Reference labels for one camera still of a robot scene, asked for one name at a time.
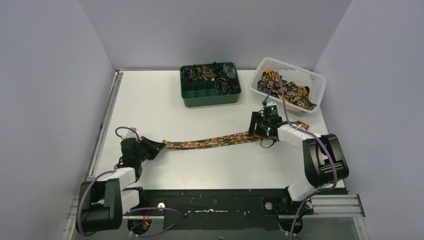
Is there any orange green patterned tie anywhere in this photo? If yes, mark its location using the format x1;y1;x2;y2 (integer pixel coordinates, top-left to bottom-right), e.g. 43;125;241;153
162;121;312;150

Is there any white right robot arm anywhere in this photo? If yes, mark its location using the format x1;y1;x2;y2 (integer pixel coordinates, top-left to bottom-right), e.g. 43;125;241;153
248;104;350;202

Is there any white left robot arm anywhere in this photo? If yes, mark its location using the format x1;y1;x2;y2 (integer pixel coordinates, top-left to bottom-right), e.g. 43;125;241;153
75;137;166;236

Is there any pile of patterned ties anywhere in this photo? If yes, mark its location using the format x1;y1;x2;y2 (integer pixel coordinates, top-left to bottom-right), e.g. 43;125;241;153
257;68;317;111

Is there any rolled dark red tie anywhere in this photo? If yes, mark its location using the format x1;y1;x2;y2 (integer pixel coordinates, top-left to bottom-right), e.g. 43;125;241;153
227;78;241;95

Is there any rolled blue red tie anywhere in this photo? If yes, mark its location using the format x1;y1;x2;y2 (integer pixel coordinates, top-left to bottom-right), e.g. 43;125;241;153
215;78;230;96

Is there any rolled light blue tie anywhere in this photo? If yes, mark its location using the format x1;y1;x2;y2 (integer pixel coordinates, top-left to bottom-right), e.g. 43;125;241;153
223;61;237;79

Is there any rolled dark patterned tie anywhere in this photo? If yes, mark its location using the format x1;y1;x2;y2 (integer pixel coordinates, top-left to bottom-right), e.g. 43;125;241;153
212;62;225;79

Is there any white plastic mesh basket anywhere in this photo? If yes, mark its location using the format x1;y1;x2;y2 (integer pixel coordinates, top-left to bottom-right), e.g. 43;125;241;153
249;57;327;117

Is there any green divided organizer tray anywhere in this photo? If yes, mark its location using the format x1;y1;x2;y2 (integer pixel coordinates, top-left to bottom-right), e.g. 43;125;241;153
179;61;242;108

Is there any rolled tan patterned tie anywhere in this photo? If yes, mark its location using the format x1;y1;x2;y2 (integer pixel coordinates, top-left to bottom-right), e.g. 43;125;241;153
202;64;215;82

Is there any rolled brown patterned tie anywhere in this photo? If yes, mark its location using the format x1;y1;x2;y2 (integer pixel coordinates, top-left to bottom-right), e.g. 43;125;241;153
191;64;203;82

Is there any rolled blue striped tie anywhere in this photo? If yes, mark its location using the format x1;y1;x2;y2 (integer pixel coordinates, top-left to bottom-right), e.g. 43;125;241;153
180;67;193;84

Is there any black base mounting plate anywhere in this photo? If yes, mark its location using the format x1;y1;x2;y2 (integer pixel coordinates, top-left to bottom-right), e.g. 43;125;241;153
99;188;332;233

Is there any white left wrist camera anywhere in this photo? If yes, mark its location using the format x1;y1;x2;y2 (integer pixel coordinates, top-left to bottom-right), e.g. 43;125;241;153
121;127;140;140

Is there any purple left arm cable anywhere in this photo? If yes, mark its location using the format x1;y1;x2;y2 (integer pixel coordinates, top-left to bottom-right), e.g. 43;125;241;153
75;126;182;239

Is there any aluminium frame rail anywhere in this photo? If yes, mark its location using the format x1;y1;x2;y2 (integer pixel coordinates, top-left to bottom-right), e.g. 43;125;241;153
61;70;124;240

